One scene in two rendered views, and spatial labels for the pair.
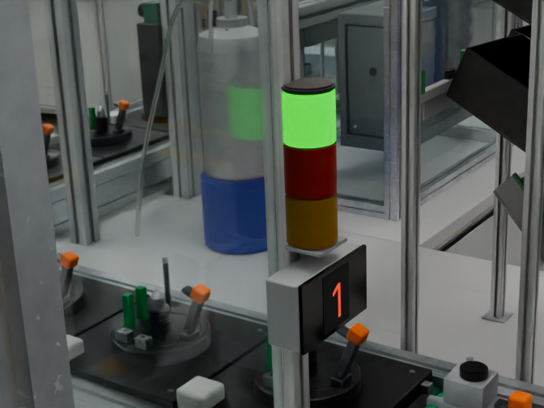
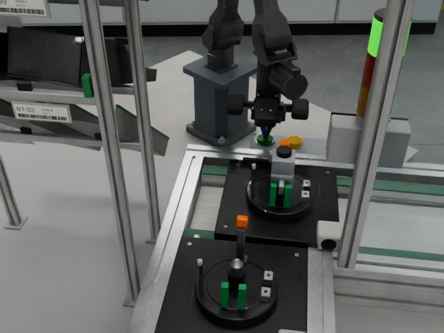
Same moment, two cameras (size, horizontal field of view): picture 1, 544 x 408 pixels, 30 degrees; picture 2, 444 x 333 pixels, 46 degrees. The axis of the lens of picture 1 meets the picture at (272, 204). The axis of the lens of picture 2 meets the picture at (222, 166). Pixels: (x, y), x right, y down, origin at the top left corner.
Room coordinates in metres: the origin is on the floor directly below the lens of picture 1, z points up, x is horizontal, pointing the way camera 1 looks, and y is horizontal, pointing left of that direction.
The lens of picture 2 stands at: (1.44, 0.47, 1.68)
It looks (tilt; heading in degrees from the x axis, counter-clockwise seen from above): 38 degrees down; 243
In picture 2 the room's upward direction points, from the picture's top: straight up
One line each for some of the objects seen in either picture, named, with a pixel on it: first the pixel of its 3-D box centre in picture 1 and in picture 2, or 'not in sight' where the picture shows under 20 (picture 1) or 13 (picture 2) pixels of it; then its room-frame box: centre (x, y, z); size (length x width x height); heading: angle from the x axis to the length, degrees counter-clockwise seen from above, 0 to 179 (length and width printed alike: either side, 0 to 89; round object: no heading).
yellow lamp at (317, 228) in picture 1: (311, 216); (375, 98); (0.92, -0.04, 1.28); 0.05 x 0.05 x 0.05
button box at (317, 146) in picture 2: not in sight; (293, 153); (0.81, -0.37, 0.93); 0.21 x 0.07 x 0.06; 145
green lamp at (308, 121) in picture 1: (308, 115); (388, 36); (0.92, -0.04, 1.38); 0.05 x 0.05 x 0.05
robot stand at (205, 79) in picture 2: not in sight; (221, 99); (0.87, -0.64, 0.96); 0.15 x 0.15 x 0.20; 19
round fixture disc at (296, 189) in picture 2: not in sight; (279, 194); (0.96, -0.21, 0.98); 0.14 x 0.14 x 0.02
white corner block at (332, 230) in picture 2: not in sight; (328, 236); (0.93, -0.07, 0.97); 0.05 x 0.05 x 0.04; 55
